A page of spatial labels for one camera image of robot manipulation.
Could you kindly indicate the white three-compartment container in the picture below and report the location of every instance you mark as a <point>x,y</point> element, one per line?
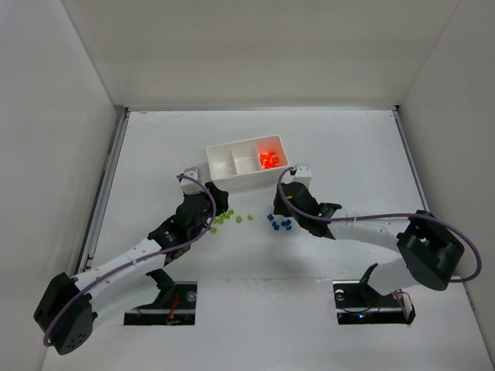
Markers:
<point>236,165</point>

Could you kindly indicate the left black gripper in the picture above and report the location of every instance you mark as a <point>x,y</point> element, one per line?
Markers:
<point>216,194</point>

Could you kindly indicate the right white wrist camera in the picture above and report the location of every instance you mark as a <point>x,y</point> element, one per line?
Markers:
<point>302,173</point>

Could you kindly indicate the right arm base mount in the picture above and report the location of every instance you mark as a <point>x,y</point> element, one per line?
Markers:
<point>357,303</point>

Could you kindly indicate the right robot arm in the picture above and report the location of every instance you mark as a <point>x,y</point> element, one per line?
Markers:
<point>429,252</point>

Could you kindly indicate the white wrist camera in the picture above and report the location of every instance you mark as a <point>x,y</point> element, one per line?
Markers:
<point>189,182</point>
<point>302,173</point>

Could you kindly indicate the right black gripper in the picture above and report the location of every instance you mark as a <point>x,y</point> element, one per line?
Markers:
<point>285,199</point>

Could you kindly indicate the large orange round lego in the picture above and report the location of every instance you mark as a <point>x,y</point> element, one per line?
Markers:
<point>269,160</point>

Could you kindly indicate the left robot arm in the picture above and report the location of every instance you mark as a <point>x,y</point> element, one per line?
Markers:
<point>73,306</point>

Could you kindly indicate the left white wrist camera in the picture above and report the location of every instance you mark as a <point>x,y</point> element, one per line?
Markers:
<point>189,182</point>

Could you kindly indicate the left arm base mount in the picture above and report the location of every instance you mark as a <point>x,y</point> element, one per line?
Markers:
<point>173,305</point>

